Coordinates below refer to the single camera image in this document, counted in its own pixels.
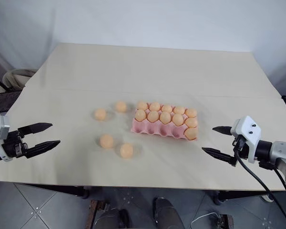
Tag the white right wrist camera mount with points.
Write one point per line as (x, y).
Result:
(248, 128)

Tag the black flat mat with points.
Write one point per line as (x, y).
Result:
(2, 101)

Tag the orange egg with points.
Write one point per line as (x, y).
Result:
(166, 108)
(154, 106)
(177, 119)
(100, 114)
(121, 106)
(140, 115)
(179, 110)
(165, 118)
(191, 133)
(191, 112)
(141, 105)
(191, 122)
(153, 116)
(126, 150)
(106, 141)

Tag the dark rounded shape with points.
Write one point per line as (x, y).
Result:
(168, 214)
(114, 218)

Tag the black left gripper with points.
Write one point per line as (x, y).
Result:
(15, 145)

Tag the beige round basket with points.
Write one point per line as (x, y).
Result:
(17, 76)

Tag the rusty brown bracket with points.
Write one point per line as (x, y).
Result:
(95, 212)
(226, 221)

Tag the pink egg tray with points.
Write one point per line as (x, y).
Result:
(157, 130)

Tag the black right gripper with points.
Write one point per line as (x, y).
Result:
(240, 148)

